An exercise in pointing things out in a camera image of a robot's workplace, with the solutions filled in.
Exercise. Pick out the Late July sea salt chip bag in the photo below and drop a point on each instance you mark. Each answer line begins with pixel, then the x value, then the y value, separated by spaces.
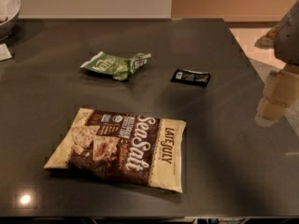
pixel 128 148

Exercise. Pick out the green jalapeno chip bag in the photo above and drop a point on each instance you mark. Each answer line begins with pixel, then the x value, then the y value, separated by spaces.
pixel 117 67

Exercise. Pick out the metal bowl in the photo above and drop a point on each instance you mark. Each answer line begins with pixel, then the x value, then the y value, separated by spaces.
pixel 9 13

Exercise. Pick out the small black snack packet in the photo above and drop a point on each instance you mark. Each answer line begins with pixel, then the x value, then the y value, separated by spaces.
pixel 191 77

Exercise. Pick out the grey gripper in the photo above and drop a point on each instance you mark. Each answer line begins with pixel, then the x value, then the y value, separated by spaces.
pixel 288 37

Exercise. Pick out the white paper napkin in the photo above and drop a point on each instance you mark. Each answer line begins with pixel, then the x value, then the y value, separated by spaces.
pixel 4 52

